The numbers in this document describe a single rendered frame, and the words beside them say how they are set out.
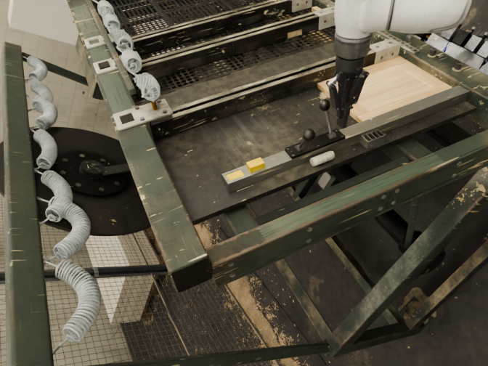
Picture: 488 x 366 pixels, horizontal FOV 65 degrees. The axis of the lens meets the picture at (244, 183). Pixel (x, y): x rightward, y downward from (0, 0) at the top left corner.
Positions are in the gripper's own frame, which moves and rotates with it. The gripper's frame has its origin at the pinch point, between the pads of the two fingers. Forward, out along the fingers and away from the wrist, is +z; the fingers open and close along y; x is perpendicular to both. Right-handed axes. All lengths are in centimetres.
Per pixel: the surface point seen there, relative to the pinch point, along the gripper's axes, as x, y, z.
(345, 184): -8.3, -2.2, 20.8
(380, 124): 2.3, 18.0, 11.5
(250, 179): 1.9, -30.6, 13.0
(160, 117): 36, -47, 5
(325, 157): -1.2, -5.6, 12.9
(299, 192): 101, 50, 156
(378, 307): -23, 15, 97
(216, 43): 82, -9, 8
